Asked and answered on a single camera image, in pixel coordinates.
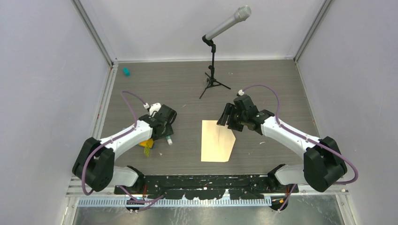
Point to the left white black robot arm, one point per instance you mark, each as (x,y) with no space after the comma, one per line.
(95,164)

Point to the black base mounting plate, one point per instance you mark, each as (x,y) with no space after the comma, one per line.
(206,187)

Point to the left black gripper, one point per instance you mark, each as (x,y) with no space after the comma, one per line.
(168,131)

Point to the silver microphone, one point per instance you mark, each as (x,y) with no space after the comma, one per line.
(241,15)

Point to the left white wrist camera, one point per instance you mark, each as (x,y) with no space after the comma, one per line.
(154,108)

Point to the white slotted cable duct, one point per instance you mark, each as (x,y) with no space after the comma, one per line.
(196,202)

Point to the teal small block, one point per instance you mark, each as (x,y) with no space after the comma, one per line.
(126,71)

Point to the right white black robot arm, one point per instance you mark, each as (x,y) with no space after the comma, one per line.
(322,165)

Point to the colourful toy brick structure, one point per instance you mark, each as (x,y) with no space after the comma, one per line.
(147,143)

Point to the green white glue stick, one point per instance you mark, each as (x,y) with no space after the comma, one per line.
(169,140)

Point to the black tripod microphone stand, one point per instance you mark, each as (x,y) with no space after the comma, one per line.
(211,80)

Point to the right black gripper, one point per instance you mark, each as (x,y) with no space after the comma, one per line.
(230,109)

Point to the yellow-green lattice piece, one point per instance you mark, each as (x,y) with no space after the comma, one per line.
(147,151)

